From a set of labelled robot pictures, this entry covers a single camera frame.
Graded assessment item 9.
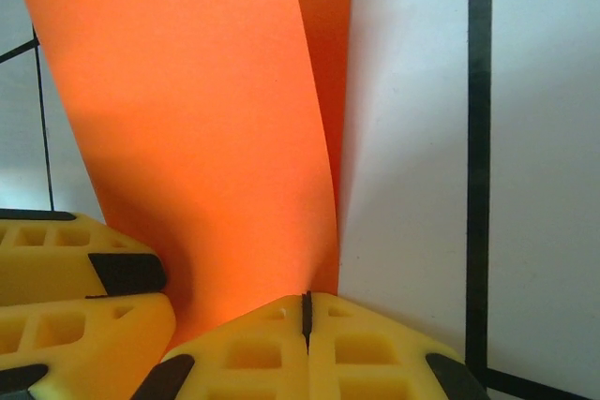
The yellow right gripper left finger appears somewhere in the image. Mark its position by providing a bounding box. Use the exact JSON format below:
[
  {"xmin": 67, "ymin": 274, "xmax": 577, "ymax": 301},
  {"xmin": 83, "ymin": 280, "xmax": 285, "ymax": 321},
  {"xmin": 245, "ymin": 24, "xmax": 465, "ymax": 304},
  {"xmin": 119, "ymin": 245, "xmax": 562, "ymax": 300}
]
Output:
[{"xmin": 135, "ymin": 293, "xmax": 309, "ymax": 400}]

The orange paper sheet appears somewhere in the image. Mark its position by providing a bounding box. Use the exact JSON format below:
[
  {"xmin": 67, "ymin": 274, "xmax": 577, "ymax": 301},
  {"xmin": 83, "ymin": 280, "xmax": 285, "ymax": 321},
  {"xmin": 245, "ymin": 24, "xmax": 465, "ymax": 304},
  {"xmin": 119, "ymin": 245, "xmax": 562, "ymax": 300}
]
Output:
[{"xmin": 15, "ymin": 0, "xmax": 356, "ymax": 400}]

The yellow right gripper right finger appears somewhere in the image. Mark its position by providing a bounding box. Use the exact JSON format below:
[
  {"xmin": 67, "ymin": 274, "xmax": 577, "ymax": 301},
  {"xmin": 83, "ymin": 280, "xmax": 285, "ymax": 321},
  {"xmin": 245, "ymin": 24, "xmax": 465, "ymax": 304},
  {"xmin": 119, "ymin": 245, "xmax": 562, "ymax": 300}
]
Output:
[{"xmin": 307, "ymin": 291, "xmax": 491, "ymax": 400}]

